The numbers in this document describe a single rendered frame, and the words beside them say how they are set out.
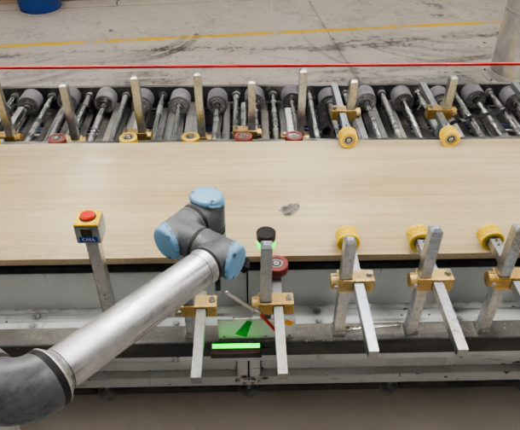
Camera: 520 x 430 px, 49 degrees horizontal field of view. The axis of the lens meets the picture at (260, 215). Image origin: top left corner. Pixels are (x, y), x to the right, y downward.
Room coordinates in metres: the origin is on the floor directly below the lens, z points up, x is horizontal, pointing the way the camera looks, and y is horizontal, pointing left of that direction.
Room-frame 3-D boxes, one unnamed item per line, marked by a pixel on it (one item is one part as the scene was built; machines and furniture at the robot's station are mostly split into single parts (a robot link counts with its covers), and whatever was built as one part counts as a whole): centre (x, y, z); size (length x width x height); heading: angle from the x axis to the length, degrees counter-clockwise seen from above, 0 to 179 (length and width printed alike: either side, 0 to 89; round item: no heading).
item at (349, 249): (1.27, -0.27, 0.89); 0.04 x 0.04 x 0.48; 2
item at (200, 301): (1.25, 0.21, 0.84); 0.14 x 0.06 x 0.05; 92
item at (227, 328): (1.24, 0.01, 0.75); 0.26 x 0.01 x 0.10; 92
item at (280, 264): (1.39, -0.06, 0.85); 0.08 x 0.08 x 0.11
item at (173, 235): (1.08, 0.19, 1.30); 0.12 x 0.12 x 0.09; 55
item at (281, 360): (1.20, -0.06, 0.84); 0.43 x 0.03 x 0.04; 2
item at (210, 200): (1.18, 0.14, 1.30); 0.10 x 0.09 x 0.12; 145
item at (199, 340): (1.19, 0.19, 0.84); 0.44 x 0.03 x 0.04; 2
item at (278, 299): (1.26, -0.04, 0.85); 0.14 x 0.06 x 0.05; 92
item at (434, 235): (1.27, -0.52, 0.93); 0.04 x 0.04 x 0.48; 2
